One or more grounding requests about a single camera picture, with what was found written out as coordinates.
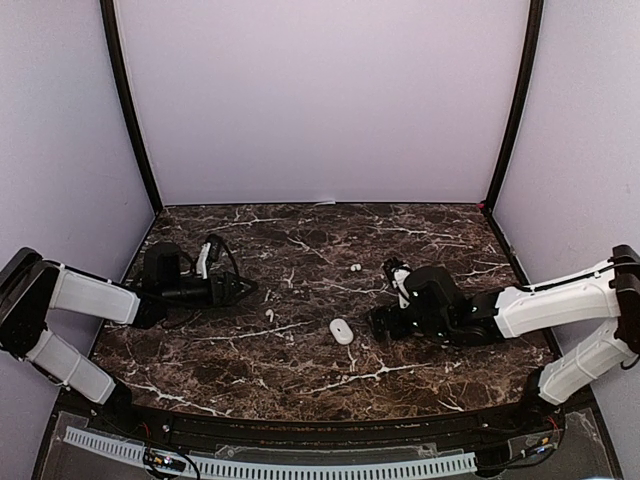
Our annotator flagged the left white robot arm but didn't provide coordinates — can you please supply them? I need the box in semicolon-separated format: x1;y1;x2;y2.
1;235;258;436

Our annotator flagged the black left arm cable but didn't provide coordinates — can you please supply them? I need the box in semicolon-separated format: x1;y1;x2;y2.
134;233;241;331

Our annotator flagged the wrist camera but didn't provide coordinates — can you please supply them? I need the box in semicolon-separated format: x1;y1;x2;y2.
391;266;412;302
195;242;211;280

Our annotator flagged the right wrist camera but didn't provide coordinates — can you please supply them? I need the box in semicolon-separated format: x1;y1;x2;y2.
391;266;412;302

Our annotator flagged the black front rail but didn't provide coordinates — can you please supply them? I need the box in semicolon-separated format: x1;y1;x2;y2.
122;405;524;449

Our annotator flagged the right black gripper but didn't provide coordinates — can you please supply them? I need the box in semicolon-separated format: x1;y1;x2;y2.
364;299;454;342

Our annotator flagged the black frame post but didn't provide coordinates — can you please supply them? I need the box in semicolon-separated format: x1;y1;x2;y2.
483;0;544;215
99;0;164;215

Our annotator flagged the right black frame post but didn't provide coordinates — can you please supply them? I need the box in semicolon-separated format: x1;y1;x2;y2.
483;0;544;215

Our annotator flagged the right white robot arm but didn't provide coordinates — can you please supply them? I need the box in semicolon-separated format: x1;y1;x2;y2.
369;244;639;434

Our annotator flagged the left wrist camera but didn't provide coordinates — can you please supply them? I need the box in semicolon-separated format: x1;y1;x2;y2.
195;242;211;280

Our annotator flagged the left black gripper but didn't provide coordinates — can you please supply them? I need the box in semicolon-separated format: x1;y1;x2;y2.
162;272;258;309

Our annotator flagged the white oval charging case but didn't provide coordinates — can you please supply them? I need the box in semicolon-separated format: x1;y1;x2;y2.
329;318;354;345

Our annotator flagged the white slotted cable duct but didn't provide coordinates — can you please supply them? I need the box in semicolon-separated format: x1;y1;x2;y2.
63;427;477;479

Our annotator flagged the left black frame post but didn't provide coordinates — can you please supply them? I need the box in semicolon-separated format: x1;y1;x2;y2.
99;0;164;215

